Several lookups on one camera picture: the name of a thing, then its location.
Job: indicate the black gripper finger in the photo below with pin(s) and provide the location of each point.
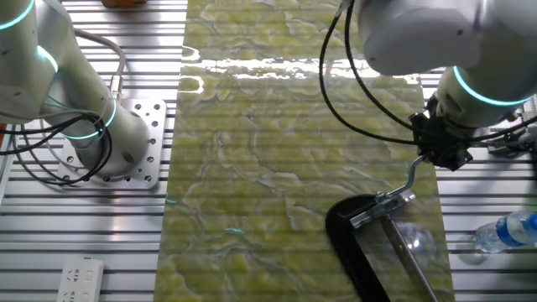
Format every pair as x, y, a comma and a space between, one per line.
430, 156
457, 161

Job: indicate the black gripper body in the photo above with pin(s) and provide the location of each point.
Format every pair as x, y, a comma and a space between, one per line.
436, 134

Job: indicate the black C-clamp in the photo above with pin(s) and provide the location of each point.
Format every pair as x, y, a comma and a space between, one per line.
344, 235

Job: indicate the clear water bottle blue label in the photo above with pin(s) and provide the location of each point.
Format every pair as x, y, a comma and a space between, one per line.
503, 232

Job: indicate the green marble pattern mat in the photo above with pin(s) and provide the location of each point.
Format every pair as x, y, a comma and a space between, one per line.
251, 189

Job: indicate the white power strip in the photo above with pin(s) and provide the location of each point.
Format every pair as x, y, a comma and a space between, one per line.
79, 281

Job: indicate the silver depth camera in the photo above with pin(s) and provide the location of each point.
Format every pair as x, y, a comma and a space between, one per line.
532, 115

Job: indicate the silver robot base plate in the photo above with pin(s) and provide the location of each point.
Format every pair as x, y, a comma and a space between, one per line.
147, 168

